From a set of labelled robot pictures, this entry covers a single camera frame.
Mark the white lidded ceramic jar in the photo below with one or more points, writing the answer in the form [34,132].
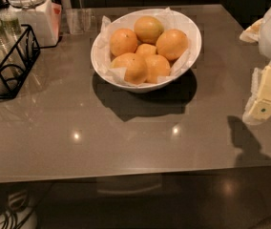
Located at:
[42,18]

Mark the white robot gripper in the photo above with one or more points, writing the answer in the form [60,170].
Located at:
[259,106]

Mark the clear glass tumbler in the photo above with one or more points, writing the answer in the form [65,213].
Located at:
[80,20]

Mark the white ceramic bowl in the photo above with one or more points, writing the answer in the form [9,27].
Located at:
[192,32]

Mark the stacked clear cups right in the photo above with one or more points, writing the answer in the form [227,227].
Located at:
[11,24]

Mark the small centre orange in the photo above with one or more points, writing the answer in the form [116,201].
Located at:
[146,49]

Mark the black wire rack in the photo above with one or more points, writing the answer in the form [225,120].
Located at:
[25,52]

